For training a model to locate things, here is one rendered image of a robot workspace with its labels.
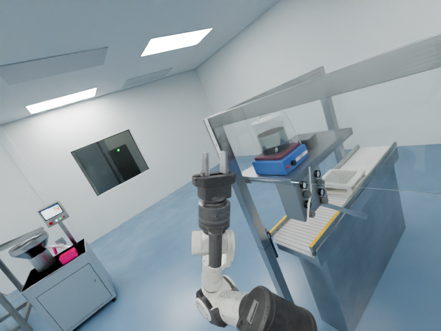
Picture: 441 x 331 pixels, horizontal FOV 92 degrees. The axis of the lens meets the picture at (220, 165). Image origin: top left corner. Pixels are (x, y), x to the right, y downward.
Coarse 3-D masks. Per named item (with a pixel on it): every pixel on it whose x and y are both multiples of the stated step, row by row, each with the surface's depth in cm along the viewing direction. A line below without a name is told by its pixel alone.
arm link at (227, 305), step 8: (232, 280) 74; (232, 288) 71; (224, 296) 66; (232, 296) 63; (240, 296) 60; (200, 304) 68; (216, 304) 67; (224, 304) 63; (232, 304) 59; (200, 312) 70; (208, 312) 66; (216, 312) 65; (224, 312) 62; (232, 312) 58; (208, 320) 67; (216, 320) 64; (224, 320) 63; (232, 320) 59
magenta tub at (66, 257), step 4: (72, 248) 248; (64, 252) 244; (68, 252) 246; (72, 252) 239; (76, 252) 242; (60, 256) 242; (64, 256) 234; (68, 256) 236; (72, 256) 238; (76, 256) 241; (60, 260) 232; (64, 260) 234; (68, 260) 236
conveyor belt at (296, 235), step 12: (336, 204) 135; (324, 216) 129; (288, 228) 132; (300, 228) 128; (312, 228) 124; (276, 240) 128; (288, 240) 122; (300, 240) 118; (312, 240) 115; (300, 252) 115
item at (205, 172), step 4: (204, 152) 54; (208, 152) 53; (204, 156) 54; (208, 156) 53; (204, 160) 54; (208, 160) 53; (204, 164) 54; (208, 164) 53; (204, 168) 54; (208, 168) 54; (200, 172) 55; (204, 172) 54; (208, 172) 54; (204, 176) 54; (208, 176) 54
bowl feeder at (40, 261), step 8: (40, 232) 258; (24, 240) 251; (32, 240) 256; (40, 240) 236; (56, 240) 249; (64, 240) 255; (16, 248) 240; (24, 248) 226; (32, 248) 230; (40, 248) 238; (16, 256) 226; (24, 256) 230; (32, 256) 235; (40, 256) 240; (48, 256) 246; (32, 264) 239; (40, 264) 239; (48, 264) 244
